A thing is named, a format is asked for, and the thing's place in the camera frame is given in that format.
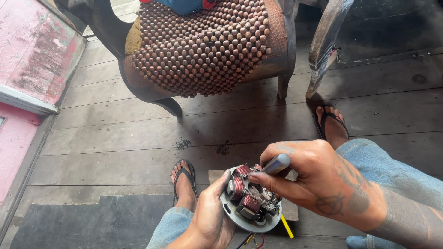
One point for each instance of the person's right foot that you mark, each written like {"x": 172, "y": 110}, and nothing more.
{"x": 334, "y": 131}

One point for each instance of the person's left foot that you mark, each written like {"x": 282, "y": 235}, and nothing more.
{"x": 185, "y": 190}

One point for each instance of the round stator plate copper coils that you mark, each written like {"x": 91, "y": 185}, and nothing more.
{"x": 251, "y": 204}

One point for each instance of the dark wooden armchair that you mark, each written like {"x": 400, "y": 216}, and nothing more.
{"x": 103, "y": 31}

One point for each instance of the black flip-flop sandal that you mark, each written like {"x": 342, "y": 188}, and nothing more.
{"x": 322, "y": 122}
{"x": 188, "y": 176}

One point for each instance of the blue and red bag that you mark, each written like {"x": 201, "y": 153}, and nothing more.
{"x": 181, "y": 5}

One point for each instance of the person's left hand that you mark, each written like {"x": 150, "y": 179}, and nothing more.
{"x": 211, "y": 221}

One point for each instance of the black floor mat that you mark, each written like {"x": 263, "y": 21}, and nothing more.
{"x": 97, "y": 224}

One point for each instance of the person's right hand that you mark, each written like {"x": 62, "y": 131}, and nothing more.
{"x": 322, "y": 179}

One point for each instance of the person's foot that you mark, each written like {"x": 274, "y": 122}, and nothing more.
{"x": 334, "y": 131}
{"x": 185, "y": 190}

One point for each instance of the brown wooden bead seat cover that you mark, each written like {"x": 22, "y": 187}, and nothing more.
{"x": 204, "y": 48}

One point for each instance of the worn grey wooden chair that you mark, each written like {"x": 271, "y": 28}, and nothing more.
{"x": 323, "y": 41}

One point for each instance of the pink painted wooden panel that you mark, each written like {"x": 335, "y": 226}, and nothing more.
{"x": 31, "y": 58}

